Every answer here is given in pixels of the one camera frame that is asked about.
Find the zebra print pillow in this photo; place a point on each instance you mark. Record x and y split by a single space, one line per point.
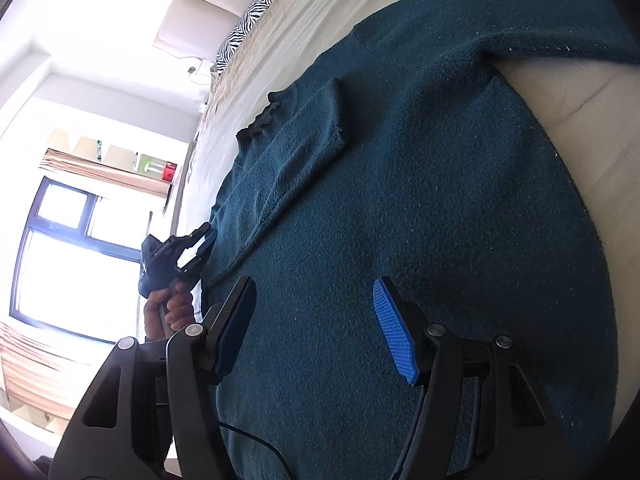
240 35

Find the red box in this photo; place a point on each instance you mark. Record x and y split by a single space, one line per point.
169 172

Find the person's left hand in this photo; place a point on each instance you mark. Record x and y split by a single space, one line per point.
175 312

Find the dark framed window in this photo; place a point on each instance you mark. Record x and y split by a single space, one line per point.
65 270

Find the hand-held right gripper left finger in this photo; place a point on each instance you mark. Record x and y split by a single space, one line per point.
235 325

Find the beige striped curtain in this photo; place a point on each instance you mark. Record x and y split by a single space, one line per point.
110 177
45 365

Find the white wall charger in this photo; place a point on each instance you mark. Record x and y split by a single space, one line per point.
196 69

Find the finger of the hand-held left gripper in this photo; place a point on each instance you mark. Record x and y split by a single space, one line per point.
197 260
195 236

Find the wall shelf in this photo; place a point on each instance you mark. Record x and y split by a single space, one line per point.
115 152

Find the dark teal knit sweater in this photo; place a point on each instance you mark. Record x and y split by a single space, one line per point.
400 210

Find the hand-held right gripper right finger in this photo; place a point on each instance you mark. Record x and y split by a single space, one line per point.
395 330

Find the green bottle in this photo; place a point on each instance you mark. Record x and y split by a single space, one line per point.
150 165

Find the cream sheeted bed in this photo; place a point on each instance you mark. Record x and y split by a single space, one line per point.
575 105

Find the cream padded headboard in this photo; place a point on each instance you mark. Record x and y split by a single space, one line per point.
215 10

